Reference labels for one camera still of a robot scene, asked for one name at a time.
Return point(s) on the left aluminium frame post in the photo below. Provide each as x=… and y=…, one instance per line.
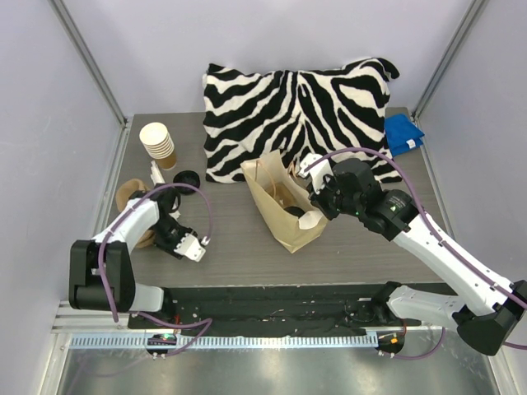
x=74, y=34

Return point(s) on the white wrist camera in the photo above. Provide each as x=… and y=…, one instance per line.
x=192, y=247
x=315, y=168

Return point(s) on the aluminium frame post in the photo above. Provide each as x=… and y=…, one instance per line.
x=462, y=32
x=74, y=34

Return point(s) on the right aluminium frame post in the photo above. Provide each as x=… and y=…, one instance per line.
x=462, y=32

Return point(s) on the white slotted cable duct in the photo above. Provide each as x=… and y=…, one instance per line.
x=158, y=341

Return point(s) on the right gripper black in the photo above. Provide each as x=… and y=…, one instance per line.
x=323, y=202

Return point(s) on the single brown cardboard cup carrier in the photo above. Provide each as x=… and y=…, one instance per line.
x=282, y=195

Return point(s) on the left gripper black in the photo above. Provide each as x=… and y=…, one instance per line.
x=170, y=237

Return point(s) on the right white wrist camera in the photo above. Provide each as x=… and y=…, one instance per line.
x=315, y=168

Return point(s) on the blue cloth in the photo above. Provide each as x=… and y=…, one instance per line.
x=402, y=135

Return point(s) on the white wrapped straws bundle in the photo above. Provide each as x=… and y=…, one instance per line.
x=157, y=178

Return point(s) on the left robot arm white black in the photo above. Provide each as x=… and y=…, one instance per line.
x=101, y=273

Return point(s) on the black plastic cup lid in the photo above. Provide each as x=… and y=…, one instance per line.
x=189, y=177
x=295, y=211

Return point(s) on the stack of brown paper cups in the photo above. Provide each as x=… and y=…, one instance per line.
x=159, y=145

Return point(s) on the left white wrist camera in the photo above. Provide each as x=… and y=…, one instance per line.
x=192, y=247

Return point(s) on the zebra print pillow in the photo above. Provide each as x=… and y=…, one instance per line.
x=297, y=113

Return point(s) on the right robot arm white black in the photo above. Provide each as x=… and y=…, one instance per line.
x=485, y=306

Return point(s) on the brown paper bag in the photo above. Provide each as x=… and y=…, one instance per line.
x=291, y=232

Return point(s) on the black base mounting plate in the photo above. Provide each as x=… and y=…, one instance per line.
x=277, y=311

